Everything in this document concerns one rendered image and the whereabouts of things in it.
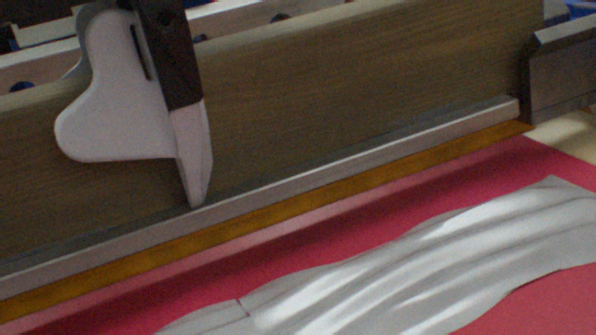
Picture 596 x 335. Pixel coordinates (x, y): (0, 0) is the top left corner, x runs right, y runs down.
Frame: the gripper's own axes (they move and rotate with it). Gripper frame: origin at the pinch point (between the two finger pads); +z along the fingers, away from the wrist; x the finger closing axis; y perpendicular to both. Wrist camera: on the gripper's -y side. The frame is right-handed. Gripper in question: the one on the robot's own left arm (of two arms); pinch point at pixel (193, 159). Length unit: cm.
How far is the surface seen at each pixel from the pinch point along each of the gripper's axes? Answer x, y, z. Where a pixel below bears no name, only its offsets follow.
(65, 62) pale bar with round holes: -20.8, 3.9, -2.3
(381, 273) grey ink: 8.0, -5.2, 4.5
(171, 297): 2.5, 3.1, 5.2
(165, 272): 0.0, 2.9, 5.3
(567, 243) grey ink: 10.7, -12.7, 4.9
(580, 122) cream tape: 0.5, -23.4, 5.6
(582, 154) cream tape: 3.9, -20.1, 5.5
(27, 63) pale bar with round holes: -20.8, 6.4, -3.0
